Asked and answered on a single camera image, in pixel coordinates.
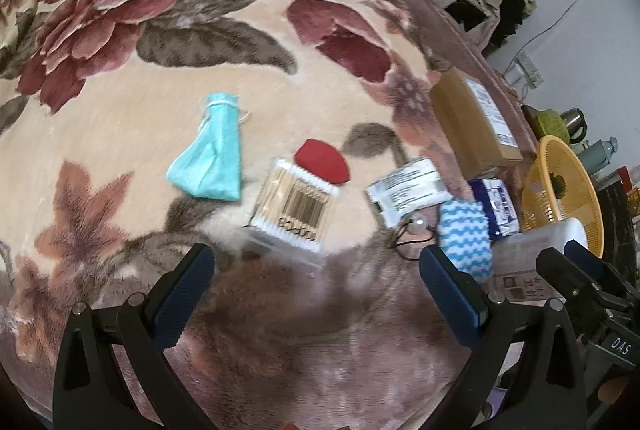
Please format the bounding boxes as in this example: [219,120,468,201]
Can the metal kettle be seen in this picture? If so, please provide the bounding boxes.
[560,107,587,143]

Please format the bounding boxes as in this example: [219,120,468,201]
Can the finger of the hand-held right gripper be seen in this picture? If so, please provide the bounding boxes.
[564,240,640,305]
[536,247,608,311]

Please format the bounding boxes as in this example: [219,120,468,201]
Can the blue white wavy cloth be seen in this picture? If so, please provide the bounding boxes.
[436,200,493,283]

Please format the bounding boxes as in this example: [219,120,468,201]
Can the white plastic jar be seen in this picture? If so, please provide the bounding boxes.
[492,217,588,303]

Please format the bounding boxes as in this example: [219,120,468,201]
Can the cotton swab box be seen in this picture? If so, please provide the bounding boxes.
[240,157,343,268]

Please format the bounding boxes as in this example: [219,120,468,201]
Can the red makeup sponge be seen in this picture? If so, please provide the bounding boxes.
[294,139,352,185]

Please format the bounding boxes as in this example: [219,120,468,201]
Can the floral fleece blanket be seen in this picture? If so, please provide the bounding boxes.
[0,0,538,430]

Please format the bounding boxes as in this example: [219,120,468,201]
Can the pearl hair tie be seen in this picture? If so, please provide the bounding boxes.
[390,212,441,263]

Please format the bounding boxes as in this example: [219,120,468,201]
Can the cardboard box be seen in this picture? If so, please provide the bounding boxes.
[429,68,524,181]

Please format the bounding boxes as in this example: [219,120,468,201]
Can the grey thermos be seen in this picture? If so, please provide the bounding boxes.
[580,137,621,183]

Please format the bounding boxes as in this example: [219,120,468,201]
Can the yellow plastic basket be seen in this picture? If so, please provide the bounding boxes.
[521,136,605,258]

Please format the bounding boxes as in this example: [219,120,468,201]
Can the teal face mask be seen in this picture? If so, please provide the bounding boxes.
[166,92,251,201]

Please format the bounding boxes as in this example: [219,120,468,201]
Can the white wipe packet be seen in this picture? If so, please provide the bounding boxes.
[364,157,453,228]

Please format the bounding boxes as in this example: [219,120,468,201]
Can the white power strip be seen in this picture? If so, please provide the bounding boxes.
[505,52,544,89]

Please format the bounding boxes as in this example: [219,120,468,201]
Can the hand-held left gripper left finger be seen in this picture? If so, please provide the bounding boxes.
[52,243,216,430]

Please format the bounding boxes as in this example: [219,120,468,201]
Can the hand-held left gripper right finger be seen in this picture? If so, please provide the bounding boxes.
[419,246,587,430]

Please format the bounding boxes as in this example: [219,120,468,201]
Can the blue white plastic packet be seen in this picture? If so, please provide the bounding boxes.
[468,178,521,241]

